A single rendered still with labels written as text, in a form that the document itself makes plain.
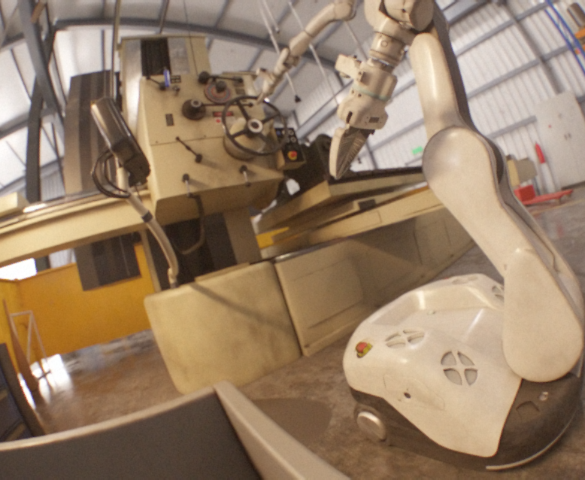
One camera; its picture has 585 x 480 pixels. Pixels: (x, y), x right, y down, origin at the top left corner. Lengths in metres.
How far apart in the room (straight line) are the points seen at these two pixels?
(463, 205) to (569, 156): 6.94
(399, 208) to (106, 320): 3.48
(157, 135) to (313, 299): 1.29
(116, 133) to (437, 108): 0.87
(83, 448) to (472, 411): 0.56
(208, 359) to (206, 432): 1.29
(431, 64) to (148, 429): 0.72
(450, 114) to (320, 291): 1.32
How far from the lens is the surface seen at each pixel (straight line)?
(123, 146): 0.91
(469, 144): 0.56
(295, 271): 1.60
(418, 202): 1.44
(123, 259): 2.02
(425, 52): 0.69
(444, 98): 0.65
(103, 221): 1.69
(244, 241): 2.15
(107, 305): 3.80
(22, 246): 1.83
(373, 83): 0.50
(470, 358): 0.65
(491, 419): 0.59
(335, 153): 0.55
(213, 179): 1.49
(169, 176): 1.46
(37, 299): 4.08
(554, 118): 7.52
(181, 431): 0.19
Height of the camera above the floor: 0.63
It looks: 2 degrees up
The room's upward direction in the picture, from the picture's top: 17 degrees counter-clockwise
